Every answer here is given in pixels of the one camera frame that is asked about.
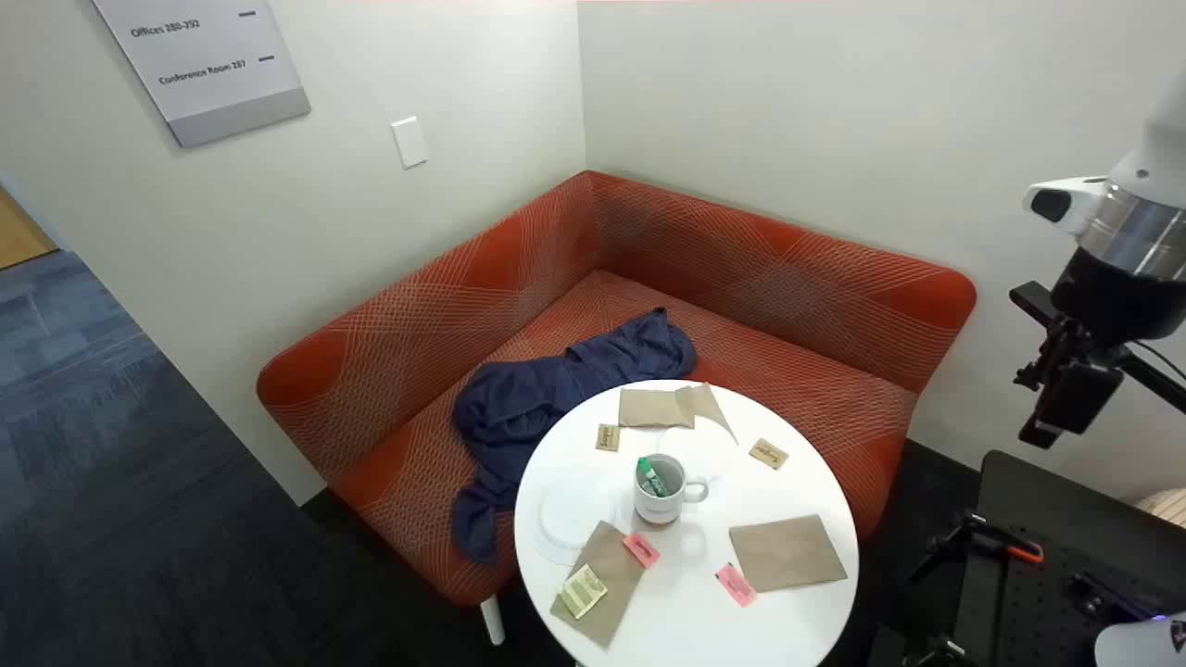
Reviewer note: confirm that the pink sweetener packet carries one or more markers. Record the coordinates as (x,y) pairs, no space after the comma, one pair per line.
(641,551)
(736,584)

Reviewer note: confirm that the round white table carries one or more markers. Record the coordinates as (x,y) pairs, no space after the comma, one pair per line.
(692,594)

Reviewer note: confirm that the blue cloth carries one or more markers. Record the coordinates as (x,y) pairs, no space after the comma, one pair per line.
(533,401)

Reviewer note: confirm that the green marker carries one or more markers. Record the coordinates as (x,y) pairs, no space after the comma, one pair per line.
(650,468)

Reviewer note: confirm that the white and brown mug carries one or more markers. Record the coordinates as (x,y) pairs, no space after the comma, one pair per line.
(663,489)

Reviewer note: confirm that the grey wall sign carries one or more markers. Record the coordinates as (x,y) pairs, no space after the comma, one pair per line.
(197,62)

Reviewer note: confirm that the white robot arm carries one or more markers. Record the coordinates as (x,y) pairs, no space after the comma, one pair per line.
(1142,228)

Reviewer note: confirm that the orange patterned sofa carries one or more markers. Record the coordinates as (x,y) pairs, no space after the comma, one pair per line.
(767,284)

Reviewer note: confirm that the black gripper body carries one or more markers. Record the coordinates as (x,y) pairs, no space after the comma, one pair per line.
(1082,373)

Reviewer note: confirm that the white light switch plate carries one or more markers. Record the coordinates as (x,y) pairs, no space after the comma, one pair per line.
(411,143)

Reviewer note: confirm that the wrist mounted camera box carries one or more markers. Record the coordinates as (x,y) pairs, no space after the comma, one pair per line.
(1036,300)

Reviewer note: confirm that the brown sugar packet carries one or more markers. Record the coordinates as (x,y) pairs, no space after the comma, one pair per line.
(607,433)
(770,452)

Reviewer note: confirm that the wooden door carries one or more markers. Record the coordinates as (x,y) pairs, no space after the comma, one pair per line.
(22,230)

